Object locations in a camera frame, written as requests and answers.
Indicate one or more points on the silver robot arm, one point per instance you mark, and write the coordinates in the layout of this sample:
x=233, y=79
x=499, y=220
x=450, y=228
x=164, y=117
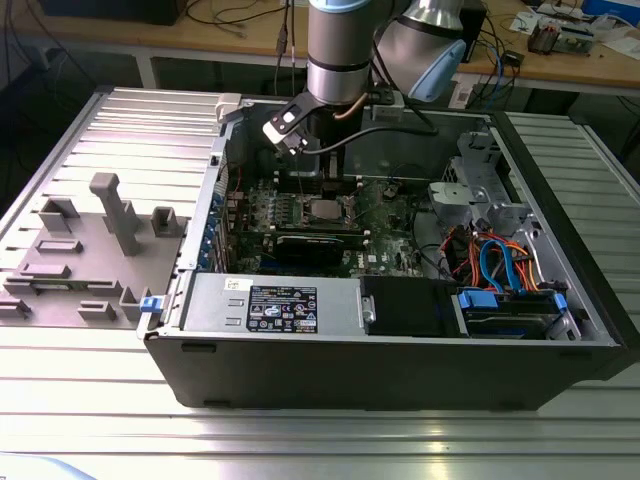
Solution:
x=340, y=50

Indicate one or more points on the black PC case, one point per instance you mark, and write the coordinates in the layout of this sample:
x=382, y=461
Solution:
x=350, y=370

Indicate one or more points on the white paper tag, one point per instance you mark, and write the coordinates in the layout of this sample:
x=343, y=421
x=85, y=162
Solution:
x=461, y=92

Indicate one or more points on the CPU cooler heat sink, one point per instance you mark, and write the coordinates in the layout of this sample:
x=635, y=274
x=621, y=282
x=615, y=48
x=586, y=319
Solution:
x=542, y=37

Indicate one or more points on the black NVIDIA graphics card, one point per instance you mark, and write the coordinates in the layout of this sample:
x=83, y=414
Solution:
x=310, y=250

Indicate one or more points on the white paper sheet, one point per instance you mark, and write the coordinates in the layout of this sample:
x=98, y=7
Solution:
x=620, y=45
x=522, y=22

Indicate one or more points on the blue cardboard box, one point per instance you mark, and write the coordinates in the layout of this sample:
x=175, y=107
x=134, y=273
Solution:
x=615, y=6

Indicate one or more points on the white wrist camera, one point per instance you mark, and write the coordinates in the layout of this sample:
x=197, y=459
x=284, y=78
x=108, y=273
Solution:
x=285, y=122

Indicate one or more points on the grey power supply unit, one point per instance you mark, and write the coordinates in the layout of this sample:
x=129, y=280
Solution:
x=215, y=310

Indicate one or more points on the green motherboard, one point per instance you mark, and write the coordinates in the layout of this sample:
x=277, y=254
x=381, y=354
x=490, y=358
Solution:
x=390, y=240

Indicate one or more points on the blue plastic clip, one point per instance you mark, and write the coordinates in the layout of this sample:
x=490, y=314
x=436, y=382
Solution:
x=151, y=305

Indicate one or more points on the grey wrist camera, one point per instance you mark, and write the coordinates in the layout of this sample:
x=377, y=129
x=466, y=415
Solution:
x=387, y=105

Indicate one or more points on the silver CPU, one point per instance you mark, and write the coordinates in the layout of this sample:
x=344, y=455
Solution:
x=326, y=210

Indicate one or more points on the small black adapter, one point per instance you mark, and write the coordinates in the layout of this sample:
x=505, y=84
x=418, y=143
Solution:
x=512, y=57

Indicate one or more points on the silver metal drive cage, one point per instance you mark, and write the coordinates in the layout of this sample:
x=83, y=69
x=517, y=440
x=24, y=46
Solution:
x=520, y=235

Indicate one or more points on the hard disk in blue carrier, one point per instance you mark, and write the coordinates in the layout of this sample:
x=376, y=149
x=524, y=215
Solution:
x=482, y=300

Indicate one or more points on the grey parts rack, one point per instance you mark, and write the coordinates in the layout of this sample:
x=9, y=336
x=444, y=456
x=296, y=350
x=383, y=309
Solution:
x=90, y=250

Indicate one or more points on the black plastic drive cover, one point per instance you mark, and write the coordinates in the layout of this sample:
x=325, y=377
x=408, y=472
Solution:
x=400, y=305

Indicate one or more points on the wooden desk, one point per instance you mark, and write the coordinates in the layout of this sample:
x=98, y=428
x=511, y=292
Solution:
x=175, y=35

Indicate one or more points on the black box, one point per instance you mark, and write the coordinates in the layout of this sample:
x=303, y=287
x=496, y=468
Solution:
x=100, y=10

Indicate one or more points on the green RAM stick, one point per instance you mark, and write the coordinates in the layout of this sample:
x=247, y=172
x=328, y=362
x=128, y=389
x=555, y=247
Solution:
x=60, y=286

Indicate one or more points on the grey electronic device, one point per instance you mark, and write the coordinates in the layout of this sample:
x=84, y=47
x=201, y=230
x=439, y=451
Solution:
x=575, y=40

